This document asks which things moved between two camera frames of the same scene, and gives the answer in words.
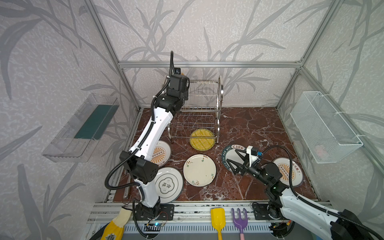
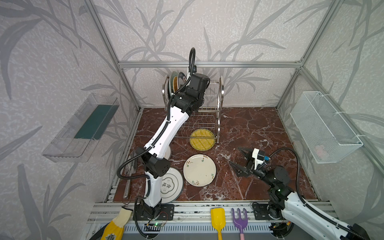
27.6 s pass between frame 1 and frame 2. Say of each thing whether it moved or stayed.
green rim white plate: moved
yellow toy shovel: stayed
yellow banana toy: stayed
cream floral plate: stayed
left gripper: moved
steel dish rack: stayed
